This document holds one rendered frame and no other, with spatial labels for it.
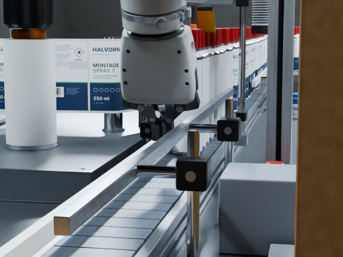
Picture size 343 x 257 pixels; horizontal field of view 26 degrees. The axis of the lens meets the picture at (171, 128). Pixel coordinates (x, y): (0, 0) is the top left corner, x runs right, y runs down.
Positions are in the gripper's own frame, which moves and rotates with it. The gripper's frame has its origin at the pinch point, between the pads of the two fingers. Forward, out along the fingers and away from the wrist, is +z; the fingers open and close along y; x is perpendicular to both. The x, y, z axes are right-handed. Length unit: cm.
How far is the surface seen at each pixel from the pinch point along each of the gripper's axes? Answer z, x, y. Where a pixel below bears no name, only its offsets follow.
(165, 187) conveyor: 3.6, 8.6, -1.6
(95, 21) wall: 157, -486, 160
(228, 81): 18, -57, -3
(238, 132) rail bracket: -2.5, 4.0, -10.9
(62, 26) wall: 157, -475, 186
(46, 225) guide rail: -10.3, 37.5, 3.0
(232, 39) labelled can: 15, -76, -1
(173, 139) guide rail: -6.3, 13.5, -4.2
